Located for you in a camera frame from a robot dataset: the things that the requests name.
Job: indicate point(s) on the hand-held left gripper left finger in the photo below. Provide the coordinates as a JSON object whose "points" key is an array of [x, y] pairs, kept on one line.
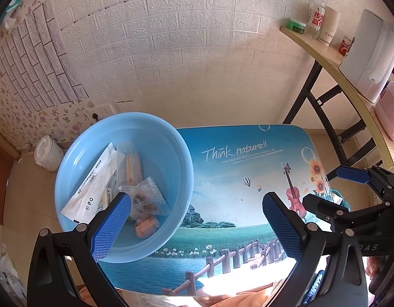
{"points": [[112, 227]]}

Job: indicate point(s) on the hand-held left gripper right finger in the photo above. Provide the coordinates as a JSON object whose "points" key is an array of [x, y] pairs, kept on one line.
{"points": [[281, 227]]}

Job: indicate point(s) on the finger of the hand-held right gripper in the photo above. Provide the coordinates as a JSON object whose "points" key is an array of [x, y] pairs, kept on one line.
{"points": [[325, 209], [353, 174]]}

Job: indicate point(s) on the pink plastic holder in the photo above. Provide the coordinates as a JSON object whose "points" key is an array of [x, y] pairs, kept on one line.
{"points": [[145, 227]]}

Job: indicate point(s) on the long white packet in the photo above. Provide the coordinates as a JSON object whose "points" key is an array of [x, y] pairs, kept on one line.
{"points": [[91, 185]]}

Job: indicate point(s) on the clear snack packet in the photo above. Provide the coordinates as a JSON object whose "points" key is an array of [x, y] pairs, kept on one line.
{"points": [[149, 195]]}

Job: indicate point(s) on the clear bag of toothpicks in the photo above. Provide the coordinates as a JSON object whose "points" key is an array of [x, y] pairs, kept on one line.
{"points": [[134, 166]]}

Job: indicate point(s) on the light blue plastic basin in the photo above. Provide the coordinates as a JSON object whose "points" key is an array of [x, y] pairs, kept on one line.
{"points": [[165, 147]]}

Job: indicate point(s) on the person's right hand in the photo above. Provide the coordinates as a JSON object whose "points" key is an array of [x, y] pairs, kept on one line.
{"points": [[372, 271]]}

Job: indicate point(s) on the teal basket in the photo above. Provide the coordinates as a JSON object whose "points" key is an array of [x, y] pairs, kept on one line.
{"points": [[339, 198]]}

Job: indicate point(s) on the blue fleece cloth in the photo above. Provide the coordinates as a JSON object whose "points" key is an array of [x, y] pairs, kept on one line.
{"points": [[315, 286]]}

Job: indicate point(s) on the pink storage box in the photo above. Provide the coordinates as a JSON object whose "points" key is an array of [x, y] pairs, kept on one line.
{"points": [[390, 108]]}

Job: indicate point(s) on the white lidded pot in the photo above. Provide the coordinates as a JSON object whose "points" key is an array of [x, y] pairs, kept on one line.
{"points": [[48, 153]]}

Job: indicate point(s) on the white plastic bag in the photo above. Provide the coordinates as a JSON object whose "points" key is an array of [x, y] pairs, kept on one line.
{"points": [[5, 271]]}

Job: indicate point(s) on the white appliance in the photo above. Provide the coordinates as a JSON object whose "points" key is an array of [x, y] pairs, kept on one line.
{"points": [[369, 57]]}

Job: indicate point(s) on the brown wooden door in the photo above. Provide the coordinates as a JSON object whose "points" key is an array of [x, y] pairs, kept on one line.
{"points": [[2, 179]]}

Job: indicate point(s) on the small red box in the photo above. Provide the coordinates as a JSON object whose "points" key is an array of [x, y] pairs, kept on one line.
{"points": [[345, 46]]}

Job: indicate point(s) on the stack of paper cups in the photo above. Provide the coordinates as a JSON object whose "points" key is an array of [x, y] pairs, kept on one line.
{"points": [[329, 25]]}

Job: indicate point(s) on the green lidded jar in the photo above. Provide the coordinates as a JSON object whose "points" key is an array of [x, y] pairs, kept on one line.
{"points": [[296, 26]]}

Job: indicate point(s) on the clear bottle red label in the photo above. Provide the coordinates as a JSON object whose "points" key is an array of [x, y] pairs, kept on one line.
{"points": [[316, 16]]}

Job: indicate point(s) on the black metal desk frame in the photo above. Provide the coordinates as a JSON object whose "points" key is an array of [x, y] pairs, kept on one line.
{"points": [[331, 124]]}

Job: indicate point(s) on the green white wall holder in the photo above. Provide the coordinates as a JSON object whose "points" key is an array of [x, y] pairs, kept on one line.
{"points": [[13, 9]]}

